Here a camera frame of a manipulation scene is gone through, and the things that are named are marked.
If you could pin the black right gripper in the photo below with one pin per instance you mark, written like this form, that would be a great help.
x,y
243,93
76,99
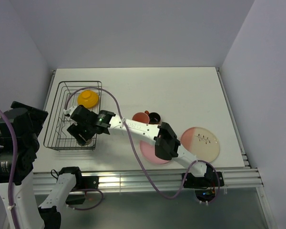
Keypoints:
x,y
75,130

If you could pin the small speckled ceramic cup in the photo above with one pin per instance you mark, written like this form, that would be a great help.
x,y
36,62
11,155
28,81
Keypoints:
x,y
86,142

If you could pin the yellow bowl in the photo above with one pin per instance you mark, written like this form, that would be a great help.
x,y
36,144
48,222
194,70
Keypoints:
x,y
88,98

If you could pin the red and black mug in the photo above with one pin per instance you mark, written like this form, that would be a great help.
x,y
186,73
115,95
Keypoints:
x,y
154,118

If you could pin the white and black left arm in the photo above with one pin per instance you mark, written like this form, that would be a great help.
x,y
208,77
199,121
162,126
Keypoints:
x,y
19,130

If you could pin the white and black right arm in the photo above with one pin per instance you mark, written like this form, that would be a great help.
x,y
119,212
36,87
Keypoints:
x,y
167,146

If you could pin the pink plastic cup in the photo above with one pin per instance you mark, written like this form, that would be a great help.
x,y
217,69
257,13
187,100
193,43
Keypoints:
x,y
141,117

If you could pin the pink plastic plate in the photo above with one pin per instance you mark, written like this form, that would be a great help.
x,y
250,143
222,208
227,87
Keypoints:
x,y
148,151

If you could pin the pink and cream ceramic plate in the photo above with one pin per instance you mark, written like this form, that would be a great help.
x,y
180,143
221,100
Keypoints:
x,y
202,143

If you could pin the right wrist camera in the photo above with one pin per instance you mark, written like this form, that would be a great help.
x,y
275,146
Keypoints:
x,y
68,112

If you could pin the black wire dish rack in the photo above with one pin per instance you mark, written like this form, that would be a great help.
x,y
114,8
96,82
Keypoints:
x,y
56,135

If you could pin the aluminium table edge rail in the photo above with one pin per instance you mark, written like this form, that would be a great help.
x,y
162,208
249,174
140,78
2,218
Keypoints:
x,y
136,181

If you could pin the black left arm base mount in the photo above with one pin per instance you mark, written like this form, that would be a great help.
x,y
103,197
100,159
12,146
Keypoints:
x,y
82,182

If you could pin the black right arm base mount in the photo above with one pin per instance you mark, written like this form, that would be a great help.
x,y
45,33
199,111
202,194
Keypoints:
x,y
205,187

